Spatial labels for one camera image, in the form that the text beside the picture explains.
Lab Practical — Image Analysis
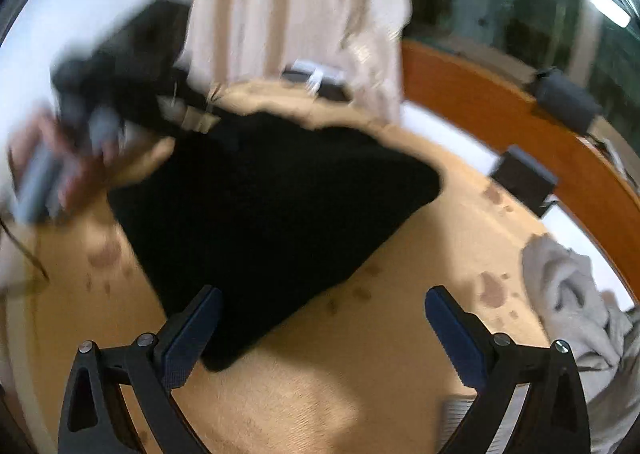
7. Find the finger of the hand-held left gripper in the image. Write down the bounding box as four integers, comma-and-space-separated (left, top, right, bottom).
159, 78, 222, 133

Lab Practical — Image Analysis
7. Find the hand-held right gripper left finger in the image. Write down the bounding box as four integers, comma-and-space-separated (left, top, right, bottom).
57, 285, 223, 454

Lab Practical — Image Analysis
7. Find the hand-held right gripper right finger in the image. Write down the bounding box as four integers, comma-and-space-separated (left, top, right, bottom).
425, 285, 592, 454

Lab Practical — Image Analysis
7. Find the black sweater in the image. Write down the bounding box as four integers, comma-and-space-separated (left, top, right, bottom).
106, 108, 444, 373

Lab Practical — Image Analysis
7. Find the person's left hand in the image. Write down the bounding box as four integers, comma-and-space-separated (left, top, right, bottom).
6, 105, 176, 221

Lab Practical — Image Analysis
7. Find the paw print blanket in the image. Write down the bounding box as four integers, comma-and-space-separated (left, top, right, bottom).
20, 78, 632, 454

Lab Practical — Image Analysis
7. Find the white power strip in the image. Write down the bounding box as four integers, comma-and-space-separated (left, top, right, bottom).
281, 60, 352, 101

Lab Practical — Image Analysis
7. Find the light grey ribbed sweater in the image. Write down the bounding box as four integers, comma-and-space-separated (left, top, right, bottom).
521, 233, 640, 454

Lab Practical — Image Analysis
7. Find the cream curtain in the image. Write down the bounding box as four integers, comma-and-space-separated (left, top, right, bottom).
186, 0, 414, 124

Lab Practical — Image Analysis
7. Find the black box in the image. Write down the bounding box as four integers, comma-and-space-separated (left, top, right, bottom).
491, 144, 559, 220

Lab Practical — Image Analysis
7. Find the wooden window sill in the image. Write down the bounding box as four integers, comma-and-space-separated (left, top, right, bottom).
399, 38, 640, 306

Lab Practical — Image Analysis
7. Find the dark grey box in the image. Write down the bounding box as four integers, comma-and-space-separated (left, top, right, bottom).
531, 67, 604, 133

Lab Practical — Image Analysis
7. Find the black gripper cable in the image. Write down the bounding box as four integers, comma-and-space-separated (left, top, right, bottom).
0, 218, 52, 286

